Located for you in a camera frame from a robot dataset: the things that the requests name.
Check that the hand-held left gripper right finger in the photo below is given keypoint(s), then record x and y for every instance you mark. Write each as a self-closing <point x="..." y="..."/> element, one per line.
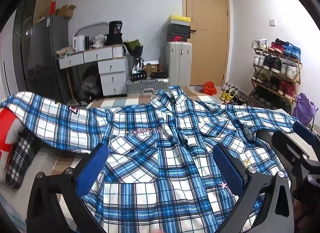
<point x="228" y="170"/>

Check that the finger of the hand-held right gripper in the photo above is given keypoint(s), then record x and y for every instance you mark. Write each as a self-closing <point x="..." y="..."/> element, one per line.
<point x="291" y="151"/>
<point x="307" y="133"/>

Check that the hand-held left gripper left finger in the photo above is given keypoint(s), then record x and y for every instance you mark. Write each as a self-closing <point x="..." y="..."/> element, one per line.
<point x="92" y="169"/>

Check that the blue plaid shirt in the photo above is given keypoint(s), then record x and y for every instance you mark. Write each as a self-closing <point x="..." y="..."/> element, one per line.
<point x="162" y="173"/>

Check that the purple bag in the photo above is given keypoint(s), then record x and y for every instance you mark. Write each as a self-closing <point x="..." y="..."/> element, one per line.
<point x="303" y="109"/>

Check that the grey storage box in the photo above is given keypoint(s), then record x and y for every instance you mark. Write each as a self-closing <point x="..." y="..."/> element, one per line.
<point x="268" y="137"/>

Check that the wooden shoe rack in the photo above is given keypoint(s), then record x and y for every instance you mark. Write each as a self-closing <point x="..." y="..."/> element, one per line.
<point x="298" y="72"/>

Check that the pile of loose shoes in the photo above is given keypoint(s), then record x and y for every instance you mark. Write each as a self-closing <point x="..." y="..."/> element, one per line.
<point x="231" y="95"/>

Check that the cluttered shelf rack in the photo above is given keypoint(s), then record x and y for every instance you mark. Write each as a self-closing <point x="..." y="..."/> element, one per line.
<point x="275" y="62"/>

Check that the black backpack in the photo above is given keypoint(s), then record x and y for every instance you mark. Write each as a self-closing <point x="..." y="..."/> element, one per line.
<point x="91" y="85"/>

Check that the red plastic bag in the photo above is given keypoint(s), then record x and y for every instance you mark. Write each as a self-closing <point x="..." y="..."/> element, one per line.
<point x="209" y="88"/>

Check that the red grey folded garment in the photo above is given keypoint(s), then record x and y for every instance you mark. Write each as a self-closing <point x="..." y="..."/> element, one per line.
<point x="7" y="127"/>

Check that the white desk with drawers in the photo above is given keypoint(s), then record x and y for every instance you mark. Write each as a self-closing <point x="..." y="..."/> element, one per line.
<point x="112" y="72"/>

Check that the silver suitcase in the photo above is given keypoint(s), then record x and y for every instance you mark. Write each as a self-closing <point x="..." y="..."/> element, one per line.
<point x="147" y="85"/>

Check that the black carrier with bottles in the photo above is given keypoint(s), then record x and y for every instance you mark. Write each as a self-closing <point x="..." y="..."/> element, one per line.
<point x="138" y="75"/>

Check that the small brown cardboard box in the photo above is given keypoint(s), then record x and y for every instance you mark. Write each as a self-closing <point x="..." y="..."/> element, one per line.
<point x="151" y="70"/>

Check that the flat black box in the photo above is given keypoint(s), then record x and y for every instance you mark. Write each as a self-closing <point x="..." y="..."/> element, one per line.
<point x="159" y="75"/>

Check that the white upright suitcase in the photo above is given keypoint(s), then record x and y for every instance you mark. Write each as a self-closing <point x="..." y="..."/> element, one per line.
<point x="180" y="65"/>

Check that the dark grey fridge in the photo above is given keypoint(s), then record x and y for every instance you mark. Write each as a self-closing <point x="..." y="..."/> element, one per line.
<point x="47" y="55"/>

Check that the white electric kettle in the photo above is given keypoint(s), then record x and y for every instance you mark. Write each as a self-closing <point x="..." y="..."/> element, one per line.
<point x="78" y="44"/>

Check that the black bottle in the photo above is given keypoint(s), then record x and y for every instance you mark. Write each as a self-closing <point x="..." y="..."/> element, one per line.
<point x="87" y="43"/>

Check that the white crumpled wrapping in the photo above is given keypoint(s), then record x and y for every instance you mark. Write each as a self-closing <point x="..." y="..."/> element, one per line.
<point x="98" y="40"/>

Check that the bouquet in black wrap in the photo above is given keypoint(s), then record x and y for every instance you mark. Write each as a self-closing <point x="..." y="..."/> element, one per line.
<point x="133" y="46"/>

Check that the wooden door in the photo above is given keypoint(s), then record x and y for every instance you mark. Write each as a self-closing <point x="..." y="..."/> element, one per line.
<point x="207" y="35"/>

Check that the black printed container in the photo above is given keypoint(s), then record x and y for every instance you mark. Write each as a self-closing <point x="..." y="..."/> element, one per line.
<point x="115" y="32"/>

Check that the black red shoe box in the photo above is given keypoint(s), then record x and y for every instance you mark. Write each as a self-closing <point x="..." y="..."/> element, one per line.
<point x="178" y="37"/>

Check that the dark glass wardrobe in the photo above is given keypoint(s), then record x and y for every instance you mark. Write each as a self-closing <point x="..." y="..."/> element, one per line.
<point x="25" y="35"/>

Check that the open cardboard box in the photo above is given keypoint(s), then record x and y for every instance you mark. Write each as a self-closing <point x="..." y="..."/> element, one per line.
<point x="65" y="11"/>

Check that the small red bag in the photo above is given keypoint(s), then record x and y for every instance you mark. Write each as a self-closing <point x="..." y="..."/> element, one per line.
<point x="53" y="8"/>

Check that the white light switch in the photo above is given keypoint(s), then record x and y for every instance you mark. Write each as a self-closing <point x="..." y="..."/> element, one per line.
<point x="272" y="22"/>

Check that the grey metal arched frame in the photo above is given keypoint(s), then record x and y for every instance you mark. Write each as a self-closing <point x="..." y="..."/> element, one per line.
<point x="92" y="25"/>

